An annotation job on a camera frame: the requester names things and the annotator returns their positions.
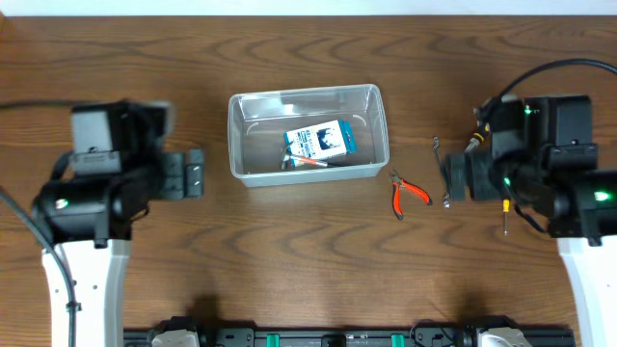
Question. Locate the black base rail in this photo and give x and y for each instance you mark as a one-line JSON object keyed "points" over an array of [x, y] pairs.
{"points": [[490, 331]]}

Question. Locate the black yellow slim screwdriver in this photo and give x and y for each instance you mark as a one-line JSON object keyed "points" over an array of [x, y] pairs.
{"points": [[505, 212]]}

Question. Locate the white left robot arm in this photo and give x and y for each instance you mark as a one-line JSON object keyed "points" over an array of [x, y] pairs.
{"points": [[85, 212]]}

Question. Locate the black orange telescopic pickup tool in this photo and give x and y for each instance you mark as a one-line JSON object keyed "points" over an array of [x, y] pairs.
{"points": [[293, 160]]}

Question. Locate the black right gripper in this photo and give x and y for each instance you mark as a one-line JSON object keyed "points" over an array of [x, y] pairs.
{"points": [[455, 164]]}

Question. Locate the silver offset ring wrench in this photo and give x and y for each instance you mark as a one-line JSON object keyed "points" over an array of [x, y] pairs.
{"points": [[437, 154]]}

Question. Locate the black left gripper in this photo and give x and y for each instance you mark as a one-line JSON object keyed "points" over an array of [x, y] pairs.
{"points": [[194, 173]]}

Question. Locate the clear plastic container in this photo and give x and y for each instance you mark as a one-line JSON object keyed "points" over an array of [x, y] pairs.
{"points": [[257, 122]]}

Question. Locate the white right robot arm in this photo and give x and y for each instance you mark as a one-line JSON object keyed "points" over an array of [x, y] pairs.
{"points": [[561, 192]]}

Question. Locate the blue white small box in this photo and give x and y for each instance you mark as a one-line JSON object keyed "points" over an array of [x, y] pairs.
{"points": [[322, 141]]}

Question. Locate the yellow black stubby screwdriver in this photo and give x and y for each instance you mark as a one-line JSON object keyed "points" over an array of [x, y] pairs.
{"points": [[478, 137]]}

